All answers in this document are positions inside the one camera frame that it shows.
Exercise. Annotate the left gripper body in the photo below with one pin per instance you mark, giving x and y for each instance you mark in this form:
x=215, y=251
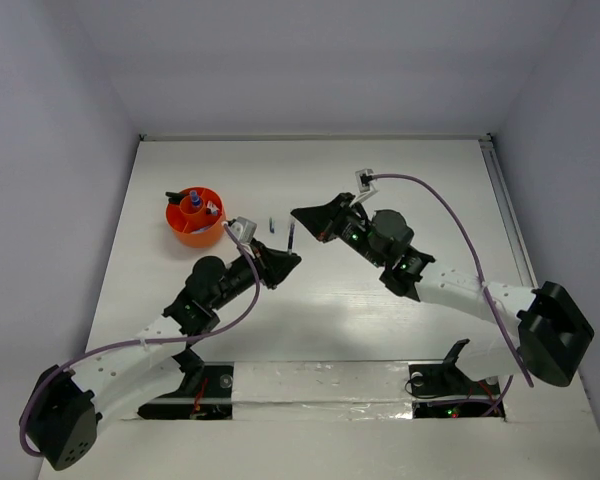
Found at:
x=266, y=273

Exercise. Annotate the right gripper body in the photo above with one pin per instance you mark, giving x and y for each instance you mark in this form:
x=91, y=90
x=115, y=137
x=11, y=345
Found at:
x=347, y=227

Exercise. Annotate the purple pen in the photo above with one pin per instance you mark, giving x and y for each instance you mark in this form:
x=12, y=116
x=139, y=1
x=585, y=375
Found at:
x=290, y=237

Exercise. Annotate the red capped white marker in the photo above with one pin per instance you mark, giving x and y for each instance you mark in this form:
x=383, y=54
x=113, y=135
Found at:
x=211, y=205

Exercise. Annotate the orange highlighter black body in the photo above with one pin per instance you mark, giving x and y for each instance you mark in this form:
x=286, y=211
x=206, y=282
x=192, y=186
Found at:
x=177, y=197

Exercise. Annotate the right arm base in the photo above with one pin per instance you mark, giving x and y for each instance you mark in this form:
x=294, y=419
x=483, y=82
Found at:
x=441, y=391

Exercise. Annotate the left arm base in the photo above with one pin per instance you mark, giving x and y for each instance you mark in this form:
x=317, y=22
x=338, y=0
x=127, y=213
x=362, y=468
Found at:
x=205, y=394

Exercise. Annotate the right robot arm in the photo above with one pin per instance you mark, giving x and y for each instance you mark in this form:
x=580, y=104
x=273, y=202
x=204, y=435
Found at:
x=548, y=334

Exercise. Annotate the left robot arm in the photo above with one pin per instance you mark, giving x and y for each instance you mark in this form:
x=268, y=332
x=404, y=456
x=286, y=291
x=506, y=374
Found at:
x=72, y=403

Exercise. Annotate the orange round container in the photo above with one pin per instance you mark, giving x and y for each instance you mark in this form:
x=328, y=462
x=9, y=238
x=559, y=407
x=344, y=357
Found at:
x=183, y=219

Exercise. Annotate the blue item in container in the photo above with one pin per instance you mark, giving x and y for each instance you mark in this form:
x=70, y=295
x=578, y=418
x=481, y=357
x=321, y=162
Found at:
x=195, y=199

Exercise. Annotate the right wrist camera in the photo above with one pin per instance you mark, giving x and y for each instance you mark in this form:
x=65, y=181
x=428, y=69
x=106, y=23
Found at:
x=366, y=188

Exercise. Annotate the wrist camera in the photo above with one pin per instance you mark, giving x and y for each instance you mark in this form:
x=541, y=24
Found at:
x=366, y=188
x=242, y=229

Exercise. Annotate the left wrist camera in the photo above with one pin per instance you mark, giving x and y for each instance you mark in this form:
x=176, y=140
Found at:
x=242, y=229

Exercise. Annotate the aluminium side rail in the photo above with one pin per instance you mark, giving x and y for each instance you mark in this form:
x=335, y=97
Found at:
x=517, y=240

